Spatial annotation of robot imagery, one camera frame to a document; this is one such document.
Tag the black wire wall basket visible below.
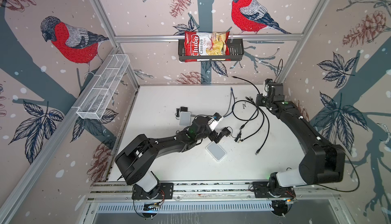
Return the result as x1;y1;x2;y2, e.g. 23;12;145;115
178;39;244;62

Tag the black cable gold green plug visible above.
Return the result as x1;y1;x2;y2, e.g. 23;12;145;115
242;96;270;158

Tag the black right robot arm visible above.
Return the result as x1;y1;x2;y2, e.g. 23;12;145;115
256;81;345;194

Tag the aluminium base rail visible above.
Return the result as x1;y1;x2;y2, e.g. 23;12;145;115
86;180;342;203

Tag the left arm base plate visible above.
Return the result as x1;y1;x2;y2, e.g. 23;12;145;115
131;183;174;200

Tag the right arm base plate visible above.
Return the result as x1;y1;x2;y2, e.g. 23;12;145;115
249;181;296;199

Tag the white mesh wall shelf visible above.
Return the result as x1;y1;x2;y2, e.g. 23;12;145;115
76;54;130;120

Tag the black adapter with cord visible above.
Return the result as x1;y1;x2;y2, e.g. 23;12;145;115
175;106;188;120

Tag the red cassava chips bag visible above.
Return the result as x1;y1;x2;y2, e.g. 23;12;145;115
184;31;230;57

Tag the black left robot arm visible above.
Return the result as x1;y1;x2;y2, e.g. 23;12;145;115
115;113;232;192

